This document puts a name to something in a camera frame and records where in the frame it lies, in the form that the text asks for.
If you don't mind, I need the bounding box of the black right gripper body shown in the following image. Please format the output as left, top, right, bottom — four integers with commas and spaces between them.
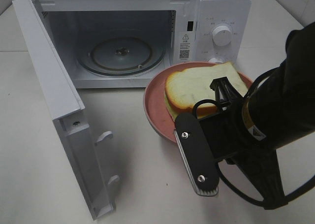
199, 91, 268, 165

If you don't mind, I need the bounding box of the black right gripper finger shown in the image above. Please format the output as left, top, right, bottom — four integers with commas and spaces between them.
223, 77, 242, 103
210, 78, 228, 108

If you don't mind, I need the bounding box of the white bread sandwich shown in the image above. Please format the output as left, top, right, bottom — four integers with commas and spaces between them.
164, 62, 248, 120

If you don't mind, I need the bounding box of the pink round plate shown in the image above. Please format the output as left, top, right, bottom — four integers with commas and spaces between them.
143, 62, 252, 142

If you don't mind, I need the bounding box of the white microwave door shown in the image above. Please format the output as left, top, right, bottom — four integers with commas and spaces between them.
12, 0, 120, 220

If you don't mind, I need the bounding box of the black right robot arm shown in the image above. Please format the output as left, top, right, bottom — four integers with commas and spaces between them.
200, 24, 315, 161

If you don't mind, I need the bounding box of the lower white timer knob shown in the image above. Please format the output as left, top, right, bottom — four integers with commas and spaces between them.
208, 56, 226, 64

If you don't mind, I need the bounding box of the upper white power knob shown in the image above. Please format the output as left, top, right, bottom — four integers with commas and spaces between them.
212, 24, 232, 47

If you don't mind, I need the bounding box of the glass microwave turntable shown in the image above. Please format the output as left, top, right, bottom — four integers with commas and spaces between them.
76, 36, 165, 76

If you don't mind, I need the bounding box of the white microwave oven body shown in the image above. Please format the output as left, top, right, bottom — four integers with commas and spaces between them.
34, 0, 251, 89

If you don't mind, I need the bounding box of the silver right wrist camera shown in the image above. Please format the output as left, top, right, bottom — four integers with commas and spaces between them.
174, 113, 220, 197

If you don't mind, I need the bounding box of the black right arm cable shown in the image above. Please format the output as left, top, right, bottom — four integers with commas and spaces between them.
191, 68, 315, 211

